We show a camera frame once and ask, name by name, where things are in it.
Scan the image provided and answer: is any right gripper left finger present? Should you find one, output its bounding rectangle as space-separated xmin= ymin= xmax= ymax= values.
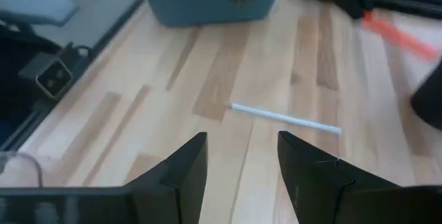
xmin=0 ymin=131 xmax=209 ymax=224

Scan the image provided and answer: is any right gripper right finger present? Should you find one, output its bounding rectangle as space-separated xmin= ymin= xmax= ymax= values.
xmin=277 ymin=130 xmax=442 ymax=224

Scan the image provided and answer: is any orange pencil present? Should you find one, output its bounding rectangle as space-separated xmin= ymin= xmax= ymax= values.
xmin=360 ymin=9 xmax=442 ymax=63

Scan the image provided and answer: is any white pencil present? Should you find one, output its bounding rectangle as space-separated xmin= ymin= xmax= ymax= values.
xmin=230 ymin=102 xmax=343 ymax=136

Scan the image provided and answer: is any teal plastic tray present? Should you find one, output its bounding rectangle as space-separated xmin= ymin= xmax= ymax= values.
xmin=139 ymin=0 xmax=288 ymax=28

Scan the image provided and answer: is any grey chair armrest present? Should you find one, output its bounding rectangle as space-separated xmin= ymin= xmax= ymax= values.
xmin=0 ymin=0 xmax=81 ymax=28

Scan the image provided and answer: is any black square frame cap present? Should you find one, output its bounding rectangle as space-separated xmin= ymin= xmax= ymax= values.
xmin=17 ymin=51 xmax=74 ymax=101

